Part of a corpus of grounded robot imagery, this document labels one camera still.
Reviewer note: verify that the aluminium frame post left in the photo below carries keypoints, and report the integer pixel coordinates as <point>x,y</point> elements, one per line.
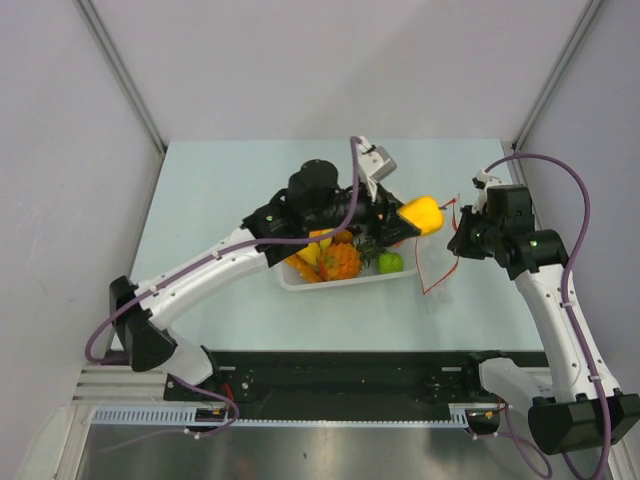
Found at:
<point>113,58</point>

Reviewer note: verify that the clear zip bag red zipper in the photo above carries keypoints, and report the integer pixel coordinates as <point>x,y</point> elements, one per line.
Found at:
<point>435,264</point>

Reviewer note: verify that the green toy bell pepper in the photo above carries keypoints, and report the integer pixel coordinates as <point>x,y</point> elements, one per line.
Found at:
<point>390,263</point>

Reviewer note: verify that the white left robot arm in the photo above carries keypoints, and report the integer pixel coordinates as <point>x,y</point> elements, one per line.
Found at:
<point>312,200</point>

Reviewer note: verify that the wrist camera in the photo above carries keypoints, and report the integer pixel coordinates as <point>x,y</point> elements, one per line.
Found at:
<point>373,163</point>
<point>482,181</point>

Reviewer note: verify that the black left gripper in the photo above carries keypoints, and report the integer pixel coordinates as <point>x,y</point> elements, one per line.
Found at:
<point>392,228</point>

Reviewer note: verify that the yellow toy bell pepper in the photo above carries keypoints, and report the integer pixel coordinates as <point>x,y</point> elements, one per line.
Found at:
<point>424,213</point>

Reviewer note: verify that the aluminium frame post right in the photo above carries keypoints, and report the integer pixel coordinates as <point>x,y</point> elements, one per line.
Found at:
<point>577,37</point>

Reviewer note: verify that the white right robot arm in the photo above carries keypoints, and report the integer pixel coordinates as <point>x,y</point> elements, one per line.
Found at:
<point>583,406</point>

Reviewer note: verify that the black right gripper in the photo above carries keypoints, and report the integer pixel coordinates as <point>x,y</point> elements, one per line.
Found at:
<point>459,244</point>

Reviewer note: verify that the aluminium frame post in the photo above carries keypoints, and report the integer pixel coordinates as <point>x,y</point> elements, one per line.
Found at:
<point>113,58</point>
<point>577,37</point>

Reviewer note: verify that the yellow toy banana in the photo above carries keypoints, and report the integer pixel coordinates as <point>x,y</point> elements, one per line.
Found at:
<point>306,261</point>

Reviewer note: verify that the orange toy pineapple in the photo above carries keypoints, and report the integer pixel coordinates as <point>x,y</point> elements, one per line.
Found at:
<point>345,261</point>

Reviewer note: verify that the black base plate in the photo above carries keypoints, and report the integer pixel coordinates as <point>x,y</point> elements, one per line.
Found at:
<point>347,386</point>

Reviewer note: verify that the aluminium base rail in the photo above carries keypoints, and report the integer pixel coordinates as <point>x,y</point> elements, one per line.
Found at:
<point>118,385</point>

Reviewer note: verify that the white perforated plastic basket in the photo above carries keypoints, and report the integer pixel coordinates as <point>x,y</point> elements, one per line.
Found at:
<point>290,280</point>

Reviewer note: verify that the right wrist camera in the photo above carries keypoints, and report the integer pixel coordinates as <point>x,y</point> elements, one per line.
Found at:
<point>482,181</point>

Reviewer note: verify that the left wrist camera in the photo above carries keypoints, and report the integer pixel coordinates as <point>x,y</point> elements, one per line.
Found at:
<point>373,163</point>

